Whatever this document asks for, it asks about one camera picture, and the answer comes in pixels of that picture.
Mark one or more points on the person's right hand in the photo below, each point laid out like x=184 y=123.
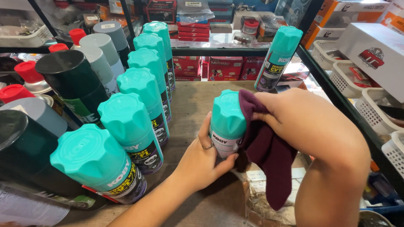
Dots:
x=296 y=116

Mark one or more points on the person's left hand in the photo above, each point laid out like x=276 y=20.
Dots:
x=195 y=167

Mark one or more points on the person's right fingers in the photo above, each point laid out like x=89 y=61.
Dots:
x=265 y=97

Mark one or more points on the teal-capped spray can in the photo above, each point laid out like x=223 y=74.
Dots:
x=279 y=50
x=227 y=123

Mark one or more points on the maroon cleaning cloth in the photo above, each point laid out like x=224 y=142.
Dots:
x=268 y=157

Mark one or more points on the red cardboard parts box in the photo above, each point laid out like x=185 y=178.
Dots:
x=225 y=67
x=187 y=67
x=251 y=67

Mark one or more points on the red-lidded clear jar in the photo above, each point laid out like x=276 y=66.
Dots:
x=251 y=26

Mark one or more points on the white plastic basket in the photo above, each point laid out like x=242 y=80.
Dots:
x=371 y=110
x=25 y=39
x=342 y=80
x=394 y=154
x=323 y=49

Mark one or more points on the handwritten paper notes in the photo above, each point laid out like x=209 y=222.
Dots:
x=268 y=179

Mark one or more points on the orange and white carton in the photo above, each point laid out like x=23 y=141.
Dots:
x=325 y=34
x=394 y=17
x=350 y=12

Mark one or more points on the red and white packet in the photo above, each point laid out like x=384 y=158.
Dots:
x=359 y=77

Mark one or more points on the stack of red packets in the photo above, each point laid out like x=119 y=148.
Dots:
x=193 y=31

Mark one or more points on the clear plastic packet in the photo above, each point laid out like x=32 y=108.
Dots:
x=194 y=9

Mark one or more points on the white box with logo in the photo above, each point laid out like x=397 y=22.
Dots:
x=378 y=53

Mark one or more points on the black and red box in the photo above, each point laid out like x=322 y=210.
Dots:
x=161 y=11

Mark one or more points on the row of teal spray cans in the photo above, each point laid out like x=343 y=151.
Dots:
x=126 y=119

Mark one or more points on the blue plastic crate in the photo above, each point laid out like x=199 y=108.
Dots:
x=382 y=198

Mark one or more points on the grey-capped spray can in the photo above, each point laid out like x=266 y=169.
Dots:
x=113 y=33
x=34 y=115
x=96 y=63
x=102 y=45

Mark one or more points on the black-capped dark spray can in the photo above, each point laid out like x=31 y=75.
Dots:
x=71 y=78
x=28 y=157

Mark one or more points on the red-capped silver spray can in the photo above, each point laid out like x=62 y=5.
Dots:
x=76 y=35
x=28 y=72
x=58 y=47
x=14 y=93

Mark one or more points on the printed paper sheet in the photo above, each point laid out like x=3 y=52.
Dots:
x=28 y=208

